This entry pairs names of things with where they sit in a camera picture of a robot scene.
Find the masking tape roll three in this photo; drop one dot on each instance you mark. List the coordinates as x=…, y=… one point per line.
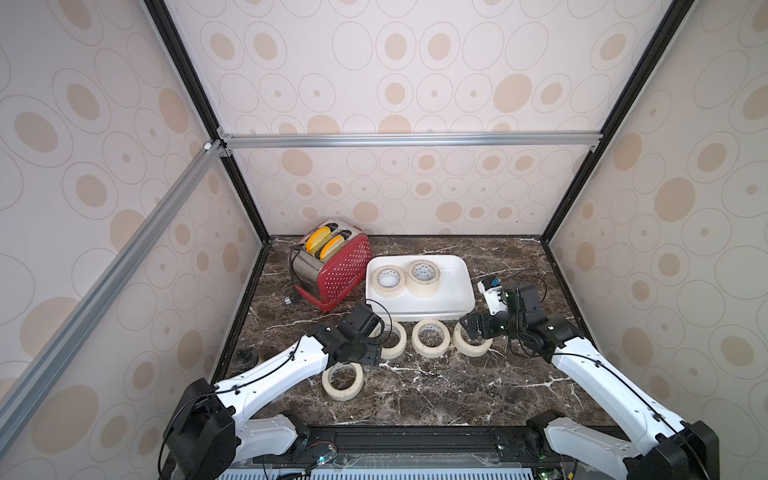
x=430, y=338

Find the horizontal aluminium frame bar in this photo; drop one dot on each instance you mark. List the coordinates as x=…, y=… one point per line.
x=379, y=140

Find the diagonal aluminium frame bar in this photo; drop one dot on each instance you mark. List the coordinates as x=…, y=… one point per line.
x=44, y=372

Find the clear jar black lid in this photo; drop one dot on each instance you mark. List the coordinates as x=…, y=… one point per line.
x=244, y=360

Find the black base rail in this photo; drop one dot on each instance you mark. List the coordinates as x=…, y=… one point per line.
x=405, y=453

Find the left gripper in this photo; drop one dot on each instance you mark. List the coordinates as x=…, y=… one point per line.
x=374, y=352

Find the white plastic storage box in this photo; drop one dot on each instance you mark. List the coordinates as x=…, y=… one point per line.
x=454, y=298

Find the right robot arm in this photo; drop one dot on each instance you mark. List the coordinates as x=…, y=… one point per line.
x=659, y=444

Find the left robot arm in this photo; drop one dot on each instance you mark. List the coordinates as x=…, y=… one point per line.
x=212, y=426

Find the masking tape roll four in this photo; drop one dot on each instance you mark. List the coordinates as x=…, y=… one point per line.
x=474, y=348

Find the masking tape roll one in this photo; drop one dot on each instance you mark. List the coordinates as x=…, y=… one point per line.
x=343, y=382

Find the masking tape roll two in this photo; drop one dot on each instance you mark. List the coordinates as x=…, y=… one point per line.
x=423, y=278

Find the masking tape roll six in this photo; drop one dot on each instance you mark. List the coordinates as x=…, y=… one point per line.
x=388, y=281

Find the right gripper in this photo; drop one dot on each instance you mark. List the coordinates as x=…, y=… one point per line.
x=480, y=324

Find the red polka-dot toaster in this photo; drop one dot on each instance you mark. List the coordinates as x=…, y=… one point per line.
x=325, y=284

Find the masking tape roll five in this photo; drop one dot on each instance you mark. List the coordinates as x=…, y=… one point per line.
x=393, y=339

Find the yellow toast slice right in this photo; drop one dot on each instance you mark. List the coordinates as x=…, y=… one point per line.
x=331, y=247

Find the yellow toast slice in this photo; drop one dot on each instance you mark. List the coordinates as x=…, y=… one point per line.
x=331, y=247
x=318, y=239

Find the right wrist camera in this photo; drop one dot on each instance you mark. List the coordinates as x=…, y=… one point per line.
x=491, y=289

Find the yellow toast slice left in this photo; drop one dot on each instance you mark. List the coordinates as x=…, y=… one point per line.
x=318, y=239

